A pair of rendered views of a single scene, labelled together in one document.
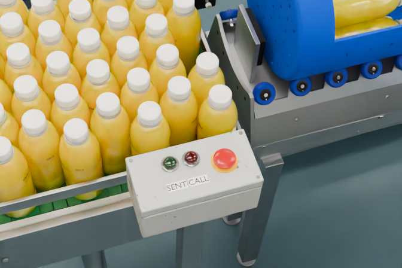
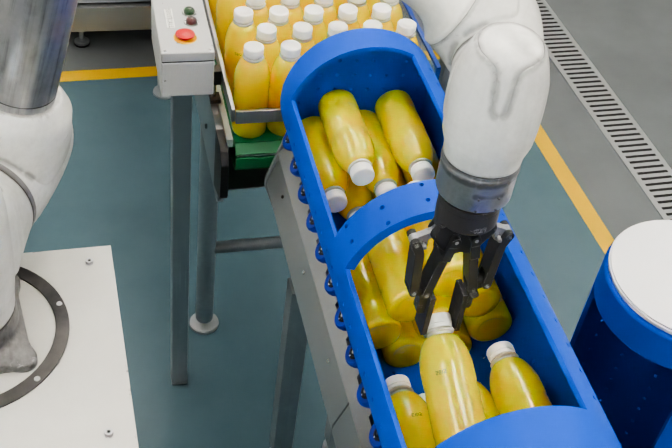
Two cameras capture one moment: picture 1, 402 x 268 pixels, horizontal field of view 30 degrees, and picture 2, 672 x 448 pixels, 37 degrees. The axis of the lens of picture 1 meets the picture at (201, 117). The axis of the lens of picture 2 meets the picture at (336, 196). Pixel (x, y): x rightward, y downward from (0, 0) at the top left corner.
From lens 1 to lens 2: 1.89 m
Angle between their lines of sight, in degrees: 57
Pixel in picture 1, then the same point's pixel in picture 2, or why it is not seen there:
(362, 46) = (293, 131)
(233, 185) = (161, 38)
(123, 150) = not seen: hidden behind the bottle
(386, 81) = (311, 252)
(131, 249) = not seen: hidden behind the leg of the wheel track
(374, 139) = not seen: outside the picture
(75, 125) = not seen: outside the picture
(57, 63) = not seen: outside the picture
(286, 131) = (275, 199)
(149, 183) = (175, 2)
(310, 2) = (314, 53)
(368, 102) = (298, 258)
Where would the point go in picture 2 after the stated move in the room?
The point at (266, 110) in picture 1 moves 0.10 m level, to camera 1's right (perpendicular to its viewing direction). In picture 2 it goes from (283, 157) to (273, 191)
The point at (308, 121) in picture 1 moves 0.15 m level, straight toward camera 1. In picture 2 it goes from (282, 212) to (212, 186)
